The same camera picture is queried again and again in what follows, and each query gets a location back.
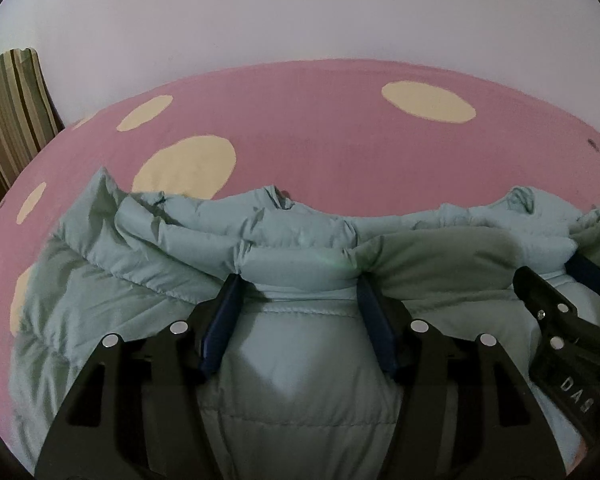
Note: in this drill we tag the striped headboard cover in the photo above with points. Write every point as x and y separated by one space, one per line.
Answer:
10 110

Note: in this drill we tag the pink dotted bed sheet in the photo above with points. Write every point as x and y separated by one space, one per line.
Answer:
305 125

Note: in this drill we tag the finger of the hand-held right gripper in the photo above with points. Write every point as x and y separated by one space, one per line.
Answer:
535 285
590 272

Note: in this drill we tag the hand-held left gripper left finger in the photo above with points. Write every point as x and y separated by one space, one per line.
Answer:
220 325

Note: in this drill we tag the light blue puffer jacket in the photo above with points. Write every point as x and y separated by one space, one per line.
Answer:
300 260

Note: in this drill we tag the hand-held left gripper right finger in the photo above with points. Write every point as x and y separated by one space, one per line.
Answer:
375 325

